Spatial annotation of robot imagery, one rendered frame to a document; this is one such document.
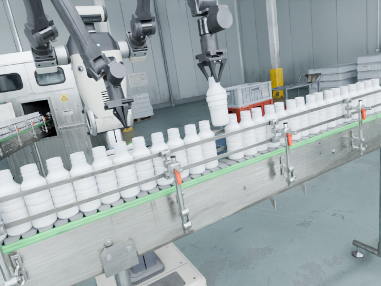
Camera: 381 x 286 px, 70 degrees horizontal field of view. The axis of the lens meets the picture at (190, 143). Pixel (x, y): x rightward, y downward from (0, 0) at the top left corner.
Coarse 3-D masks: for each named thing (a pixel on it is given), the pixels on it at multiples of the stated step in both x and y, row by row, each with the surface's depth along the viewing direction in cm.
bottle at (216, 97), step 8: (216, 88) 90; (208, 96) 92; (216, 96) 90; (224, 96) 90; (208, 104) 93; (216, 104) 90; (224, 104) 91; (216, 112) 91; (224, 112) 91; (216, 120) 92; (224, 120) 92
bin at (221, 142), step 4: (224, 132) 171; (216, 140) 169; (220, 140) 170; (224, 140) 172; (216, 144) 169; (220, 144) 171; (224, 144) 172; (216, 148) 146; (220, 152) 143; (224, 152) 140; (300, 184) 134; (304, 188) 132; (304, 192) 133; (272, 200) 124; (272, 204) 125
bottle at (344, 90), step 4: (340, 88) 127; (344, 88) 126; (340, 92) 128; (344, 92) 126; (344, 96) 126; (348, 96) 126; (344, 104) 127; (344, 108) 127; (344, 112) 128; (344, 120) 128; (348, 120) 128
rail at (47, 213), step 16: (304, 112) 111; (352, 112) 127; (224, 128) 102; (304, 128) 112; (192, 144) 88; (256, 144) 101; (144, 160) 81; (208, 160) 92; (80, 176) 73; (160, 176) 84; (16, 192) 67; (32, 192) 68; (112, 192) 78; (64, 208) 72; (16, 224) 67
